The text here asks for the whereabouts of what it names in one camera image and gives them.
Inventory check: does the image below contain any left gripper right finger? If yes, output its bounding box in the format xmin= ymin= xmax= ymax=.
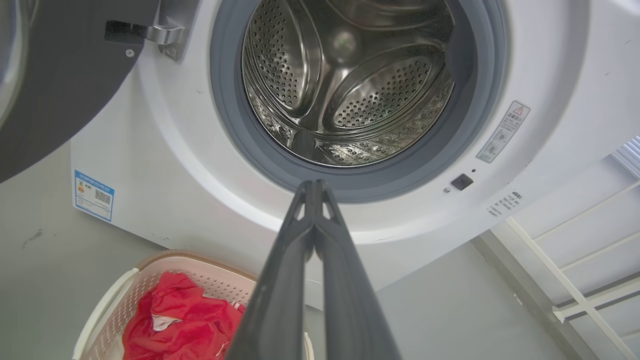
xmin=315 ymin=180 xmax=402 ymax=360

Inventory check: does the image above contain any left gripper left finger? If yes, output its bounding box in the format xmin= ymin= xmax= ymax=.
xmin=226 ymin=180 xmax=317 ymax=360

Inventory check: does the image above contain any red and white garment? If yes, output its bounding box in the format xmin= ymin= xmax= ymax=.
xmin=121 ymin=271 xmax=247 ymax=360

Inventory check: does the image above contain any cream perforated laundry basket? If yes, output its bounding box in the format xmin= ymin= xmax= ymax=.
xmin=72 ymin=250 xmax=316 ymax=360

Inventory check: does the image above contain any stainless steel washing machine drum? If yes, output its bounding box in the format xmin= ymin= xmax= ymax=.
xmin=242 ymin=0 xmax=456 ymax=167

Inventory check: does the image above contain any black washer door with glass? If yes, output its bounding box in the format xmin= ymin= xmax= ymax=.
xmin=0 ymin=0 xmax=161 ymax=184

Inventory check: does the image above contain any white front-load washing machine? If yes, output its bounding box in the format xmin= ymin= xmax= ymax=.
xmin=70 ymin=0 xmax=640 ymax=311

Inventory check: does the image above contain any grey rubber door gasket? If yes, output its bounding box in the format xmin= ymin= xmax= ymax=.
xmin=209 ymin=0 xmax=508 ymax=203

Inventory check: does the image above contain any blue energy label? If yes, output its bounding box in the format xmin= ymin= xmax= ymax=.
xmin=73 ymin=169 xmax=116 ymax=223

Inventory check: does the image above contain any white metal rack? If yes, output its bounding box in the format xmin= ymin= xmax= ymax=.
xmin=505 ymin=180 xmax=640 ymax=360

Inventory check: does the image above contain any grey warning sticker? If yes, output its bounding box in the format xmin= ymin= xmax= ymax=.
xmin=475 ymin=100 xmax=531 ymax=164

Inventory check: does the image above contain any silver door hinge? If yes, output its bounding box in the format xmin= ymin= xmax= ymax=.
xmin=145 ymin=0 xmax=201 ymax=63

